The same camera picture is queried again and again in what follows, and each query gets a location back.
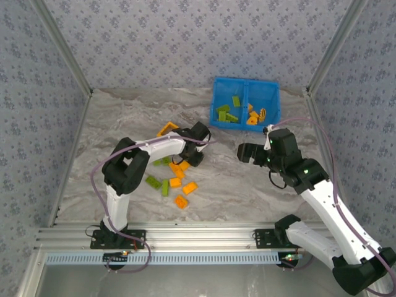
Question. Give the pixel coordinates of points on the orange hollow frame lego brick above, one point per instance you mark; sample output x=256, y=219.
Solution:
x=168, y=126

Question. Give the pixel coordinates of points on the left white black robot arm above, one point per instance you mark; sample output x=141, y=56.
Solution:
x=117, y=210

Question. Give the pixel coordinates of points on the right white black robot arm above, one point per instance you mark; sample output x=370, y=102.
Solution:
x=325, y=210

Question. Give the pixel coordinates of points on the blue plastic bin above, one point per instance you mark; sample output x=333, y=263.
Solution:
x=226, y=92
x=267, y=96

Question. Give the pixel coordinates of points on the small black controller board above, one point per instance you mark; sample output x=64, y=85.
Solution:
x=114, y=257
x=289, y=259

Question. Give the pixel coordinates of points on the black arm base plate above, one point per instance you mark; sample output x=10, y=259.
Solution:
x=263, y=239
x=139, y=238

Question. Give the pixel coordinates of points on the wide aluminium base rail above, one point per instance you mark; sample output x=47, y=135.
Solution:
x=201, y=236

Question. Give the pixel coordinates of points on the aluminium side rail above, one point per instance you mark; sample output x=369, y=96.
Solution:
x=70, y=161

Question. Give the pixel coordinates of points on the aluminium corner post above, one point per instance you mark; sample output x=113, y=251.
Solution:
x=65, y=46
x=334, y=46

